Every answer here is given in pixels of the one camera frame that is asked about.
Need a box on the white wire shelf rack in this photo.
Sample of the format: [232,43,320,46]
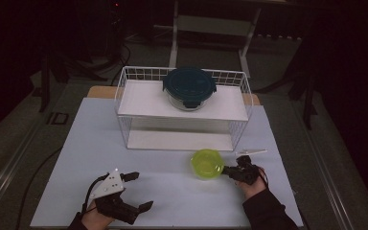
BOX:
[114,65,254,152]

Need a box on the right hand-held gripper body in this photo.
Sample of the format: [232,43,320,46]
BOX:
[233,149,268,186]

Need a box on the bundle of black cables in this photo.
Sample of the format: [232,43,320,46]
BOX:
[85,39,132,85]

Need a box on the person's left hand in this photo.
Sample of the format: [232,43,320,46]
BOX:
[80,204,116,230]

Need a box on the yellow-green plastic bowl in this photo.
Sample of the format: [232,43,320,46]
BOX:
[190,148,226,180]

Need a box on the person's right hand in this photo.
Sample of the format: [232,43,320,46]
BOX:
[236,166,269,201]

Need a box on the right gripper dark cable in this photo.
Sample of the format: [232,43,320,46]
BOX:
[257,167,269,190]

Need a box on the metal floor rail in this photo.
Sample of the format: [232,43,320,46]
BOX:
[291,99,357,230]
[0,118,46,219]

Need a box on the dark blue round lidded container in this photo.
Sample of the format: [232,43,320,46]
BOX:
[162,66,219,112]

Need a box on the dark metal stand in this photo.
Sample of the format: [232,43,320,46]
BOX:
[38,54,53,113]
[288,61,319,130]

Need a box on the black floor cable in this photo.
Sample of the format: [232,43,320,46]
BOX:
[13,146,64,230]

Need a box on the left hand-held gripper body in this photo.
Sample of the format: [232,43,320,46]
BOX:
[86,168,142,226]

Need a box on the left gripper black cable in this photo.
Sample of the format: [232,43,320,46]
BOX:
[81,172,109,214]

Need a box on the white metal frame stand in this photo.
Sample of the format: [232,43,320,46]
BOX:
[168,0,263,80]

